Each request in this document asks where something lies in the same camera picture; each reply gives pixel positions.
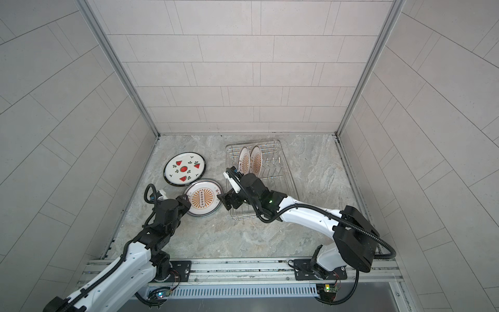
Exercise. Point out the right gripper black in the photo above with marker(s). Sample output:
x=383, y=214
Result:
x=234, y=196

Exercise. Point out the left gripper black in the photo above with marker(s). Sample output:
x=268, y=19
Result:
x=181, y=203

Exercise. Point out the sunburst plate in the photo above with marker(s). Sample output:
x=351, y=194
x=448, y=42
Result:
x=244, y=161
x=203, y=196

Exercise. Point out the sunburst plate front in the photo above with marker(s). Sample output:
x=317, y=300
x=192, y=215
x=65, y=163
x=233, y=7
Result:
x=244, y=161

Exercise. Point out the watermelon pattern plate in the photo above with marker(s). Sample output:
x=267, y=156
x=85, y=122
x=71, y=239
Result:
x=184, y=169

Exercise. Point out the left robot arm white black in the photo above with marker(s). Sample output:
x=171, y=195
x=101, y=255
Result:
x=142, y=261

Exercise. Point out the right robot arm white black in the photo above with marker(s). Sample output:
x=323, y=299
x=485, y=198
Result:
x=356, y=243

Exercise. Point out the left circuit board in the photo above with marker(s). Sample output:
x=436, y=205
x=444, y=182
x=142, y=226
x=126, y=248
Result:
x=160, y=294

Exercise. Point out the circuit board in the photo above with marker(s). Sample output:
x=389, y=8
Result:
x=327, y=293
x=160, y=294

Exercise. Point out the ventilation grille strip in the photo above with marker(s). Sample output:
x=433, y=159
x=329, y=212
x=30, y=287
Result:
x=244, y=291

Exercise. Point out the right circuit board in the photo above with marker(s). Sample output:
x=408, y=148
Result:
x=327, y=293

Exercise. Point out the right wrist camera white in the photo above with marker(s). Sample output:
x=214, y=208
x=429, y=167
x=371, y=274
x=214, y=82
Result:
x=233, y=177

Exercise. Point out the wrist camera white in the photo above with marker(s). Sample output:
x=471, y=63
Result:
x=233, y=177
x=161, y=195

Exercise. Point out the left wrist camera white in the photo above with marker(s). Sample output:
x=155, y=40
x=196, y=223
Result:
x=161, y=195

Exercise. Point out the wire dish rack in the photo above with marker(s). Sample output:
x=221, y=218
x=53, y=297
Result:
x=264, y=171

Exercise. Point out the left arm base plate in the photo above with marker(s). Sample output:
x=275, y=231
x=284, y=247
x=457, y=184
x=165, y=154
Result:
x=173, y=272

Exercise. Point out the aluminium mounting rail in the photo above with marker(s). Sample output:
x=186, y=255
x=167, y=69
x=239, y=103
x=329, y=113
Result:
x=267, y=270

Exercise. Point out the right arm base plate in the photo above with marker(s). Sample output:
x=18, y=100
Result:
x=304, y=270

